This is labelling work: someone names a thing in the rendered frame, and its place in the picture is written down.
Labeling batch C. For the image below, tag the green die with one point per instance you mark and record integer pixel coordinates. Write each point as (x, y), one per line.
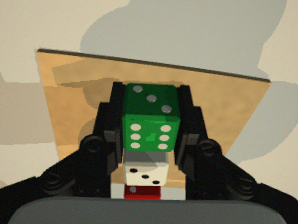
(150, 117)

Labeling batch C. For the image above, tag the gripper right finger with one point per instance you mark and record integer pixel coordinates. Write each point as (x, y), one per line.
(212, 176)

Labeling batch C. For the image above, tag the red die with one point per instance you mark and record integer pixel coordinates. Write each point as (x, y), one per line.
(142, 192)

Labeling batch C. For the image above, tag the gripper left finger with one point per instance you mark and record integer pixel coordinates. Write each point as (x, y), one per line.
(87, 168)

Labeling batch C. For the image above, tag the tan flat mat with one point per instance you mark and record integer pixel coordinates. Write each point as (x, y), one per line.
(75, 83)

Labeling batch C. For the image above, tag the cream die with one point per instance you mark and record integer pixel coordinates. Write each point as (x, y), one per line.
(145, 168)

